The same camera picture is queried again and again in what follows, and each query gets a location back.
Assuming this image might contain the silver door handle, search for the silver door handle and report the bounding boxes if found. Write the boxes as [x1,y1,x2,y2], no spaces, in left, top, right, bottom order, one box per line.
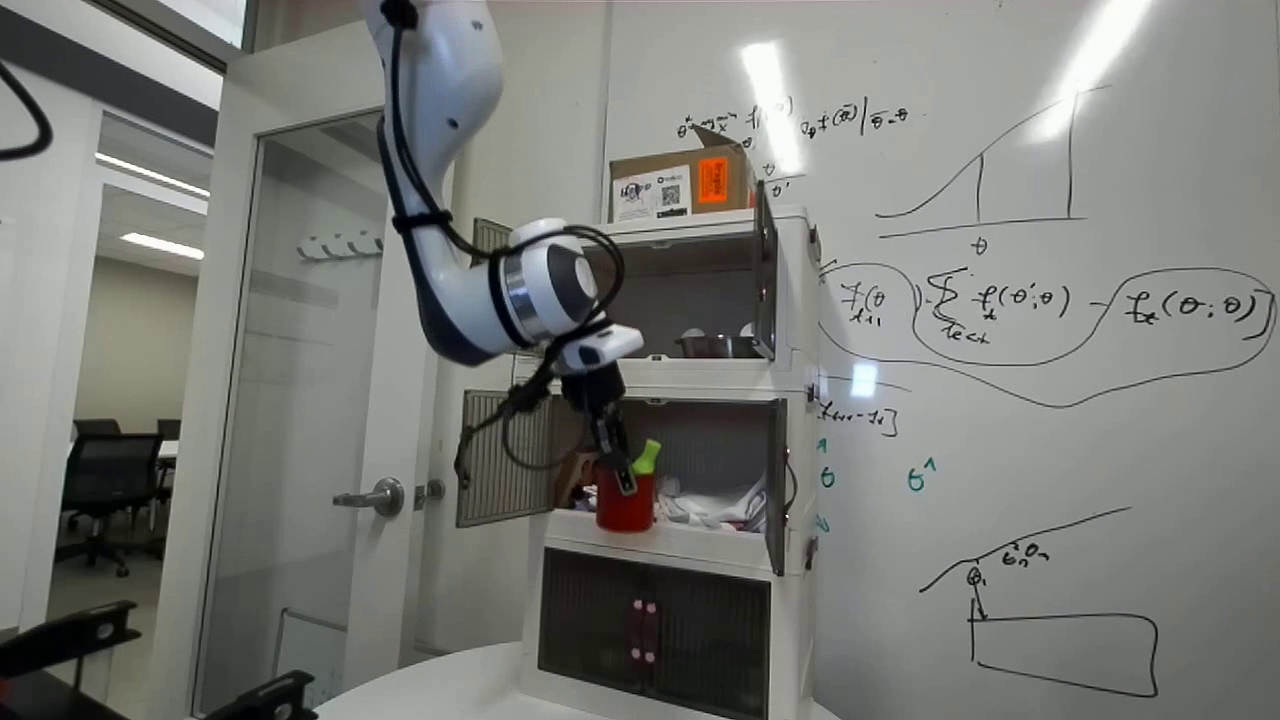
[332,479,403,518]

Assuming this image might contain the cardboard box with labels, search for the cardboard box with labels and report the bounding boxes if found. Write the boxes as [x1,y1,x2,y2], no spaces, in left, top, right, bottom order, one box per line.
[610,133,753,224]

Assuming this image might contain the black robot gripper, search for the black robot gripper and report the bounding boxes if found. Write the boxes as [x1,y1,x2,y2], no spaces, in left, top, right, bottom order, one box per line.
[563,362,634,483]

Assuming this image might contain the green marker in cup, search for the green marker in cup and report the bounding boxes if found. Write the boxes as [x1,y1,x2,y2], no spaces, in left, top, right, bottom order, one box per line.
[634,439,663,476]

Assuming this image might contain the upper right cabinet door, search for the upper right cabinet door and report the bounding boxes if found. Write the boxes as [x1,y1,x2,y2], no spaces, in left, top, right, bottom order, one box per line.
[753,178,777,359]

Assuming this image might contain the black object bottom edge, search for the black object bottom edge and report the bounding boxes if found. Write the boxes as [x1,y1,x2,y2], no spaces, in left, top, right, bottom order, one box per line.
[203,670,317,720]

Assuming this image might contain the middle right cabinet door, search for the middle right cabinet door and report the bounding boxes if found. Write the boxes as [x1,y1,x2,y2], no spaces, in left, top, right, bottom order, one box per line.
[759,400,789,575]

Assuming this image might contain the white crumpled cloth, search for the white crumpled cloth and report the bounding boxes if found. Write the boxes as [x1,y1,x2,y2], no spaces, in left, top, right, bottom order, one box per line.
[655,483,767,526]

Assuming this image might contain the middle left cabinet door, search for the middle left cabinet door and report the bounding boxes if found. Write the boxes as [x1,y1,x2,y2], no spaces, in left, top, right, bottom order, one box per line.
[457,389,590,526]

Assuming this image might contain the black bar lower left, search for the black bar lower left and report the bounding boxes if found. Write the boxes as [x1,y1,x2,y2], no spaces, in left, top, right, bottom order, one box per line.
[0,599,135,677]

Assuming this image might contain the black office chair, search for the black office chair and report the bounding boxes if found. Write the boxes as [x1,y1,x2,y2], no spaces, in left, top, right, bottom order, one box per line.
[60,433,160,575]

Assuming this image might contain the white glass door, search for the white glass door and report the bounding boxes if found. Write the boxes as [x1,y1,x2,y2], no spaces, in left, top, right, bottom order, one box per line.
[146,45,466,720]

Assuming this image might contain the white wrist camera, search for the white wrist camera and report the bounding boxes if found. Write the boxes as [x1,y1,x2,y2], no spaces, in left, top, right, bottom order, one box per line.
[555,324,644,376]

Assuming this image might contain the dark object on top shelf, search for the dark object on top shelf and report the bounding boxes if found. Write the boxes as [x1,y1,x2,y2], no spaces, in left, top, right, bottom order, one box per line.
[678,326,733,359]

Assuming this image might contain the white wall hooks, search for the white wall hooks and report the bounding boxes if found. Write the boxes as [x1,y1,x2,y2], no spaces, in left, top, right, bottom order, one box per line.
[295,232,386,265]

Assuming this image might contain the black cable upper left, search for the black cable upper left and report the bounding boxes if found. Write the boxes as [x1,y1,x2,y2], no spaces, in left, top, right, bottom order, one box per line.
[0,56,58,165]

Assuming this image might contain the dark bottom cabinet door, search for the dark bottom cabinet door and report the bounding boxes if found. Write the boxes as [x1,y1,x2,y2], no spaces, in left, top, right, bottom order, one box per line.
[538,550,772,720]

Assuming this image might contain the white shelf cabinet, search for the white shelf cabinet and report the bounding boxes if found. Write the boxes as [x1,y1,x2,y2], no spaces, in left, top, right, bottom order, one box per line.
[519,206,834,720]

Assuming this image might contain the red cup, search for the red cup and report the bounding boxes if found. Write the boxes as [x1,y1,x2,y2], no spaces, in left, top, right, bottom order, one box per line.
[596,470,655,533]

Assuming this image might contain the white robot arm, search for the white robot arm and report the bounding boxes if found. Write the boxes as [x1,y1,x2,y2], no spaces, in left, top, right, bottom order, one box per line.
[368,0,644,489]

